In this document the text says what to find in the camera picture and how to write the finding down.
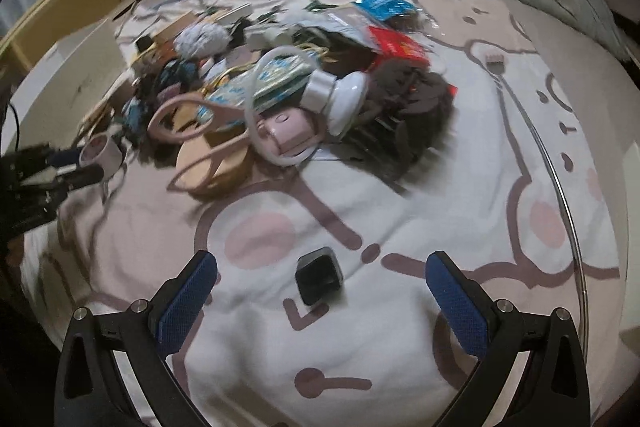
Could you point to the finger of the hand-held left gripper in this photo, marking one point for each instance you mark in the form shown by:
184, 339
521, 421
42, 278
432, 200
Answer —
67, 157
82, 176

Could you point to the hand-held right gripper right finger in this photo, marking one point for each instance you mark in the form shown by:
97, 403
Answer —
457, 304

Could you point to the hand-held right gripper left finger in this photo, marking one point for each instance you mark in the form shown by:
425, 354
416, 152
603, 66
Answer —
185, 302

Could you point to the white cardboard box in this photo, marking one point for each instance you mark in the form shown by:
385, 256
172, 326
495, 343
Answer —
85, 77

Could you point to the black charger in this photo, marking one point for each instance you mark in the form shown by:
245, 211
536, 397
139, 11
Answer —
317, 277

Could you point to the printed blanket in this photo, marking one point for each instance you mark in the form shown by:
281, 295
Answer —
400, 217

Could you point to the round wooden coaster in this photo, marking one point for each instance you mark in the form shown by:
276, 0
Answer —
200, 162

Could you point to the dark brown mesh item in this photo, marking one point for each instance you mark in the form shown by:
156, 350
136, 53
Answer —
405, 107

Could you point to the floral pouch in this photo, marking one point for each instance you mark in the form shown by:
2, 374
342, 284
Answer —
280, 79

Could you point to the white plastic device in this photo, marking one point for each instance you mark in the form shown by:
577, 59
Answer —
270, 39

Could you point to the white and silver device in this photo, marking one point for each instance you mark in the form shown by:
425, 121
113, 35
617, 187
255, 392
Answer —
345, 99

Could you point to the metal back scratcher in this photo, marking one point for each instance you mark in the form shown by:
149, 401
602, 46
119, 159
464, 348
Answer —
495, 63

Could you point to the red packet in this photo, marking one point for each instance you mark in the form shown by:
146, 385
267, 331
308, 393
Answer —
395, 44

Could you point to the blue packet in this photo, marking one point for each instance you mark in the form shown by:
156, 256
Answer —
385, 6

